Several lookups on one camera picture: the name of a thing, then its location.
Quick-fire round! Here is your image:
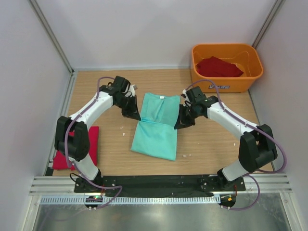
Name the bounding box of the white slotted cable duct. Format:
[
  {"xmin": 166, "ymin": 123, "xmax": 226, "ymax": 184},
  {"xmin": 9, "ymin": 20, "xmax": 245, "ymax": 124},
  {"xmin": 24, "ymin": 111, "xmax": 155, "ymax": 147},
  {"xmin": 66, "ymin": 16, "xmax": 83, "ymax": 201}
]
[{"xmin": 40, "ymin": 194, "xmax": 220, "ymax": 206}]

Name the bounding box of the left aluminium corner post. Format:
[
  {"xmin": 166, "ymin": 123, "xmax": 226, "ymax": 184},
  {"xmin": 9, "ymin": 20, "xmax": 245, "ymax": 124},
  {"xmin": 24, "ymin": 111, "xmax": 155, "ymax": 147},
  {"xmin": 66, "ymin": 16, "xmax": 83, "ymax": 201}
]
[{"xmin": 28, "ymin": 0, "xmax": 74, "ymax": 75}]

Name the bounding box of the right aluminium corner post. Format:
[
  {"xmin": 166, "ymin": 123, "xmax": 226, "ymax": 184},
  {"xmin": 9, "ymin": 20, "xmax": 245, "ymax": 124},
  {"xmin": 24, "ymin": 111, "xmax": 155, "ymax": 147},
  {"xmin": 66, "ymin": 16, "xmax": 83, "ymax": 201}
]
[{"xmin": 252, "ymin": 0, "xmax": 286, "ymax": 49}]

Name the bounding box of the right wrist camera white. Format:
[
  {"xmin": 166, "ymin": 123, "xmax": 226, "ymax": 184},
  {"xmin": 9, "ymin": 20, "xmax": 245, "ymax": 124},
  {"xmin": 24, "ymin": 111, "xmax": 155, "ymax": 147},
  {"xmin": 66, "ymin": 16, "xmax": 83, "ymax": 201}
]
[{"xmin": 181, "ymin": 90, "xmax": 191, "ymax": 107}]

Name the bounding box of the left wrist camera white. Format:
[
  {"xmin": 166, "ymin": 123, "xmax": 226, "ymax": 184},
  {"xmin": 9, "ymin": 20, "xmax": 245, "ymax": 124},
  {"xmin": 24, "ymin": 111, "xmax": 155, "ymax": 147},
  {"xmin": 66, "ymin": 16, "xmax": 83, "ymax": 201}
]
[{"xmin": 122, "ymin": 84, "xmax": 137, "ymax": 98}]

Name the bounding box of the aluminium frame rail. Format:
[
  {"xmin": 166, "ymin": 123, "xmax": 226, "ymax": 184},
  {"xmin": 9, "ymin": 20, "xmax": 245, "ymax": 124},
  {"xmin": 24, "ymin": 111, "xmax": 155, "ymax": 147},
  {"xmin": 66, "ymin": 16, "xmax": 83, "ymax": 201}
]
[{"xmin": 29, "ymin": 173, "xmax": 293, "ymax": 195}]

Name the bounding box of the folded magenta t shirt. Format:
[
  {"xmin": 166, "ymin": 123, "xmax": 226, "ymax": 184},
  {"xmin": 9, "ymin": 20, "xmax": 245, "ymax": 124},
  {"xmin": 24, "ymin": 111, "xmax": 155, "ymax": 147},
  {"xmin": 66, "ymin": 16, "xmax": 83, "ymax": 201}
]
[{"xmin": 52, "ymin": 126, "xmax": 99, "ymax": 171}]

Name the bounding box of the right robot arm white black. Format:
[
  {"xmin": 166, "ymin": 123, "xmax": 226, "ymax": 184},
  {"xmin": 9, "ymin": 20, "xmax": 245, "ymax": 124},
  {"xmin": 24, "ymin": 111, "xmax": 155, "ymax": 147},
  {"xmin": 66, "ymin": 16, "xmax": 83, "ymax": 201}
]
[{"xmin": 174, "ymin": 87, "xmax": 278, "ymax": 191}]

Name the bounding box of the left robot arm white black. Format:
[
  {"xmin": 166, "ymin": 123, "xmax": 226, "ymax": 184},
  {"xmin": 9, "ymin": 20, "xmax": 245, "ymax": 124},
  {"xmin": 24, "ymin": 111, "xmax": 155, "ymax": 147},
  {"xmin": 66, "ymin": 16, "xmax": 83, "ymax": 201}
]
[{"xmin": 54, "ymin": 76, "xmax": 141, "ymax": 193}]

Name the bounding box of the orange plastic bin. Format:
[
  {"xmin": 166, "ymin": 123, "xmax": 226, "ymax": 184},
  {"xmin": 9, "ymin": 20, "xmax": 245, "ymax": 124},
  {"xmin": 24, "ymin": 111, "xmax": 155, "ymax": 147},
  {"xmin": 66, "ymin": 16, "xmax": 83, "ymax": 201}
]
[{"xmin": 191, "ymin": 43, "xmax": 263, "ymax": 93}]

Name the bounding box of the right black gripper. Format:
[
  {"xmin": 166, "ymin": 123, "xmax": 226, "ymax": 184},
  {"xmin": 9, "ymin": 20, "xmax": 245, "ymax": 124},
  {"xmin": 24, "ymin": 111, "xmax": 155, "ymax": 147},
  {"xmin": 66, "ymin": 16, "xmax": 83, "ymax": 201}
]
[{"xmin": 175, "ymin": 104, "xmax": 202, "ymax": 130}]

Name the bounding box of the teal t shirt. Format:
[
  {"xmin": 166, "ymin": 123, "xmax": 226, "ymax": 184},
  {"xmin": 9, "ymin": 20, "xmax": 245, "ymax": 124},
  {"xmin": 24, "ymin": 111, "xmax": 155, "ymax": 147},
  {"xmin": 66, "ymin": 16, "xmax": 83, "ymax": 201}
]
[{"xmin": 131, "ymin": 93, "xmax": 180, "ymax": 161}]

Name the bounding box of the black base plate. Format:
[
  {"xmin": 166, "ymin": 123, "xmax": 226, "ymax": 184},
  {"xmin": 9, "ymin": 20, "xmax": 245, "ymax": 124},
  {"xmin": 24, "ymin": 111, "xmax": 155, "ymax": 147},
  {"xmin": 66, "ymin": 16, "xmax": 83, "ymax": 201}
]
[{"xmin": 74, "ymin": 174, "xmax": 246, "ymax": 197}]

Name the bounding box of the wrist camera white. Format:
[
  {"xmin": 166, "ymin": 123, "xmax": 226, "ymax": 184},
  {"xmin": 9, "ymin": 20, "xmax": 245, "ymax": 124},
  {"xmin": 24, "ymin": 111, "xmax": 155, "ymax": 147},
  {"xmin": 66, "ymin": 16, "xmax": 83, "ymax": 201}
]
[
  {"xmin": 122, "ymin": 84, "xmax": 137, "ymax": 98},
  {"xmin": 181, "ymin": 90, "xmax": 191, "ymax": 107}
]

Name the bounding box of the aluminium corner post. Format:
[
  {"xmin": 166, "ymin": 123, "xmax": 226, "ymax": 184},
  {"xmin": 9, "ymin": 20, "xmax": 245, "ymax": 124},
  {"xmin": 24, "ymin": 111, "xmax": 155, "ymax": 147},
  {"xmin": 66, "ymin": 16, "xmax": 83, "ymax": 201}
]
[
  {"xmin": 252, "ymin": 0, "xmax": 286, "ymax": 49},
  {"xmin": 28, "ymin": 0, "xmax": 74, "ymax": 75}
]

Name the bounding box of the dark red t shirt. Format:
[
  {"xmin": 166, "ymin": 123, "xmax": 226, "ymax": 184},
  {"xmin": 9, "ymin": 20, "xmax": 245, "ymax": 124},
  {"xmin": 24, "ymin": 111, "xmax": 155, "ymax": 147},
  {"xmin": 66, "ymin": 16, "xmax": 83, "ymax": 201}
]
[{"xmin": 196, "ymin": 56, "xmax": 243, "ymax": 77}]

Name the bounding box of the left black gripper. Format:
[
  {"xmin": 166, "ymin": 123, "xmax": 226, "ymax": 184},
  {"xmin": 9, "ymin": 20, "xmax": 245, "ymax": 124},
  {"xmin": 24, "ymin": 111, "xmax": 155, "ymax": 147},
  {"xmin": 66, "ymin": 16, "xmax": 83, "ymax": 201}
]
[{"xmin": 115, "ymin": 95, "xmax": 141, "ymax": 121}]

